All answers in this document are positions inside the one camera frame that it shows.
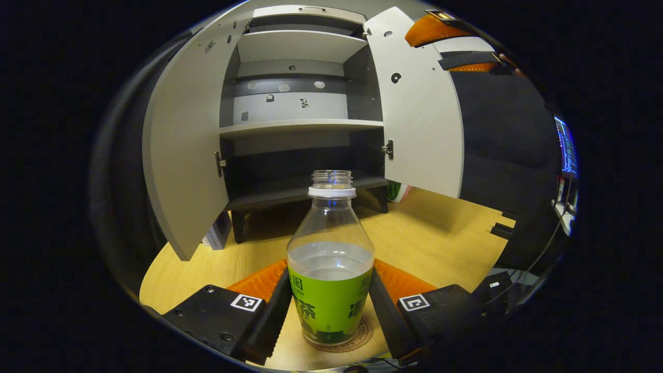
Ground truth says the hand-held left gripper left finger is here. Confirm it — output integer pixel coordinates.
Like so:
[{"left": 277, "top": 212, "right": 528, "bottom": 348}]
[{"left": 162, "top": 259, "right": 294, "bottom": 366}]

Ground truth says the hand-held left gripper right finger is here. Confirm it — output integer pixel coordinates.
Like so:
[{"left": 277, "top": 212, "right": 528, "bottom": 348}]
[{"left": 369, "top": 258, "right": 487, "bottom": 366}]

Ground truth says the round cork coaster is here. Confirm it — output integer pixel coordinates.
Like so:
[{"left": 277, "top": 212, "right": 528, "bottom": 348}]
[{"left": 303, "top": 316, "right": 374, "bottom": 354}]

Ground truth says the green label plastic bottle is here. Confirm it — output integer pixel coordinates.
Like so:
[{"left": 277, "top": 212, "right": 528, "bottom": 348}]
[{"left": 286, "top": 170, "right": 375, "bottom": 348}]

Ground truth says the cabinet door with headphone sticker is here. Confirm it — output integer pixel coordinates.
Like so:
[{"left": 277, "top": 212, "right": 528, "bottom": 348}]
[{"left": 363, "top": 6, "right": 465, "bottom": 199}]

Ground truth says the cabinet door with camera sticker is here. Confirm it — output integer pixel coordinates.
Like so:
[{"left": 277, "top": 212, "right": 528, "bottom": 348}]
[{"left": 142, "top": 16, "right": 254, "bottom": 261}]

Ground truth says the black backdrop cloth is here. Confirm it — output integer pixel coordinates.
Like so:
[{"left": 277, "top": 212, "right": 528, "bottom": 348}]
[{"left": 89, "top": 28, "right": 565, "bottom": 296}]

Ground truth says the white purple carton box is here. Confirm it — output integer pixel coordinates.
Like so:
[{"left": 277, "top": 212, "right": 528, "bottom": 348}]
[{"left": 202, "top": 210, "right": 233, "bottom": 251}]

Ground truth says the computer monitor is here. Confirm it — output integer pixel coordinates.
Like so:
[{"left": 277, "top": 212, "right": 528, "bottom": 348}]
[{"left": 553, "top": 115, "right": 579, "bottom": 179}]

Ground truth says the watermelon slice toy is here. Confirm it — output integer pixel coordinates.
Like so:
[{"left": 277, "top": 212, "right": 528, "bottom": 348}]
[{"left": 386, "top": 181, "right": 415, "bottom": 204}]

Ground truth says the black table clamp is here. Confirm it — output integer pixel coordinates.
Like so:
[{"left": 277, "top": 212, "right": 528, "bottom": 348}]
[{"left": 489, "top": 209, "right": 518, "bottom": 240}]

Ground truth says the cabinet drawer with black handle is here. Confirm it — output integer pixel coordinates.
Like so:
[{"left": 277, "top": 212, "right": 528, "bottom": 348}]
[{"left": 251, "top": 4, "right": 367, "bottom": 25}]

